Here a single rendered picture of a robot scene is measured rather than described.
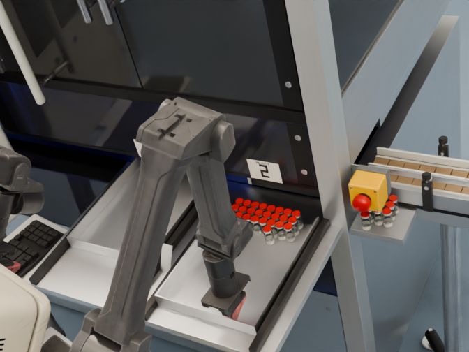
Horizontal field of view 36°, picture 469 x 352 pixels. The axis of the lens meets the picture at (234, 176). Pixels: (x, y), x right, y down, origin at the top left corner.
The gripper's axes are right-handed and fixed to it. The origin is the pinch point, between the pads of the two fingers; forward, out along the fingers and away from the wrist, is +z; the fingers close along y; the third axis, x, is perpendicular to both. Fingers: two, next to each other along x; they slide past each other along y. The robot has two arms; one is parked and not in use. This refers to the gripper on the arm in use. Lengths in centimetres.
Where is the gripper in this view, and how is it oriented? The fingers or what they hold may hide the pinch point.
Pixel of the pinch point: (232, 318)
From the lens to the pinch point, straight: 157.5
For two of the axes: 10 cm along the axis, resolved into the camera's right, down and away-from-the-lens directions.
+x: -8.5, -1.9, 4.9
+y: 5.0, -5.9, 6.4
